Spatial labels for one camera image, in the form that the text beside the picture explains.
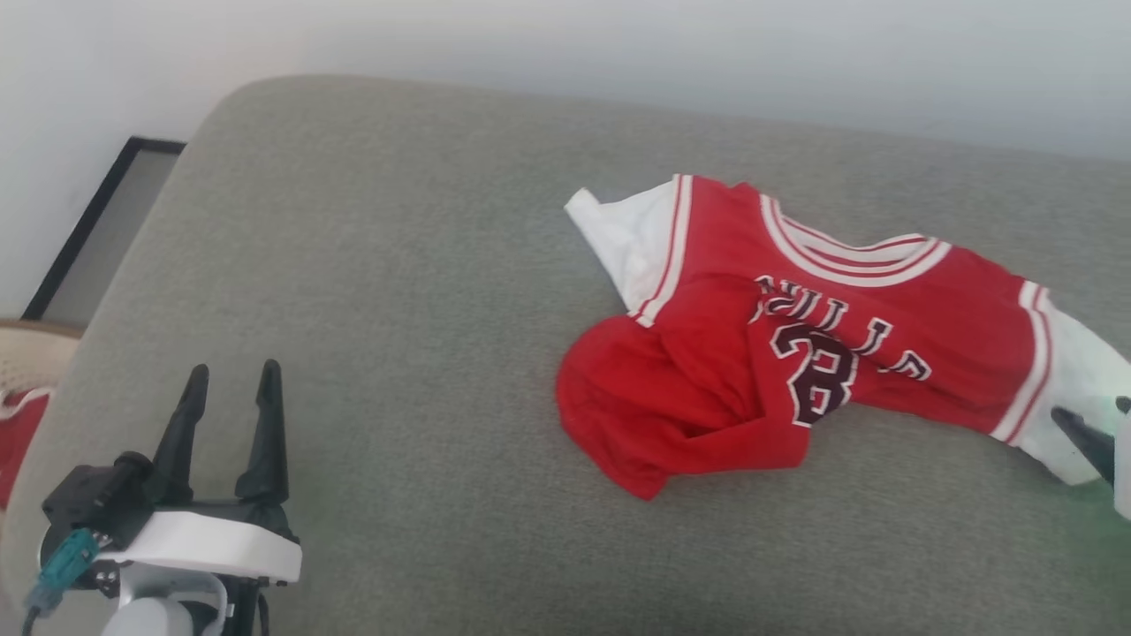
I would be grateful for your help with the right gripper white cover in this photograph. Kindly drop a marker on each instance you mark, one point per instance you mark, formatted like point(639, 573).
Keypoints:
point(1124, 468)

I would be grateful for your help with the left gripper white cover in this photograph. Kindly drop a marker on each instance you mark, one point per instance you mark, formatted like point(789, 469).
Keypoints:
point(212, 539)

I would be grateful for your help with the red white basketball jersey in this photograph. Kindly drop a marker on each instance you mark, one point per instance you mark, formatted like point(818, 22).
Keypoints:
point(707, 371)

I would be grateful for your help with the beige laundry basket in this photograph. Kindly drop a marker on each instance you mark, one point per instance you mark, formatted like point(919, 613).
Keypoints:
point(31, 358)

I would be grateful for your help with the black framed panel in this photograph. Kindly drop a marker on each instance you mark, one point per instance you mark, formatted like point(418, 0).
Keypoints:
point(106, 230)

